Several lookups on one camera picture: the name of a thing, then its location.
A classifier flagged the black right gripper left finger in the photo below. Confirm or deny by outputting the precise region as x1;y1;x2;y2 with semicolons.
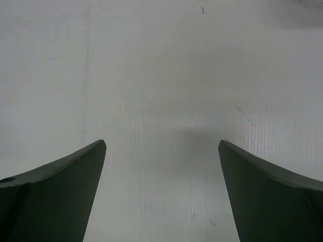
1;140;106;241

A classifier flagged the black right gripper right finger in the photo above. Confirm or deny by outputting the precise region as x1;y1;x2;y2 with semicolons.
219;140;322;241

